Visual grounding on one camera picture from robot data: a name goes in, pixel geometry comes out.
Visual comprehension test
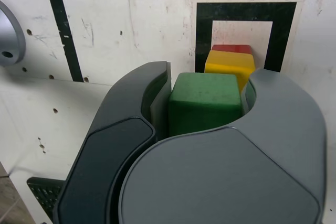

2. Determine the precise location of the black tape strip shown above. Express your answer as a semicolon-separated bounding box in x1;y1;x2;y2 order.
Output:
41;0;85;82

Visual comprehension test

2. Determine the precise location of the yellow cube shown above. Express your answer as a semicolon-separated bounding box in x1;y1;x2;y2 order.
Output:
204;50;257;93

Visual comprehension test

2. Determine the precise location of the black tape square outline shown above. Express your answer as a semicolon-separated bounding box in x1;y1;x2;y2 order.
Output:
194;2;298;74

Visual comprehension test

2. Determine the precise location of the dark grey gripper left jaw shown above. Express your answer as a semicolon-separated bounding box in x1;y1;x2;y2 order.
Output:
54;60;173;224

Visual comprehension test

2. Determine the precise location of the black mesh grille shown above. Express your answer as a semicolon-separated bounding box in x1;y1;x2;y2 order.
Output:
26;176;67;222

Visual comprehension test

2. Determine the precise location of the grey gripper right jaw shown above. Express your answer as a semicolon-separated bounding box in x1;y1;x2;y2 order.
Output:
118;68;328;224

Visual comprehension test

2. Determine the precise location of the green cube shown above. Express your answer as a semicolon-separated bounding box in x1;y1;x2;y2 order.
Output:
167;72;242;137

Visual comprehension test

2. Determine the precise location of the red cube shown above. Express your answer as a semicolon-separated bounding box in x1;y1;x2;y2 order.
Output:
211;44;253;56

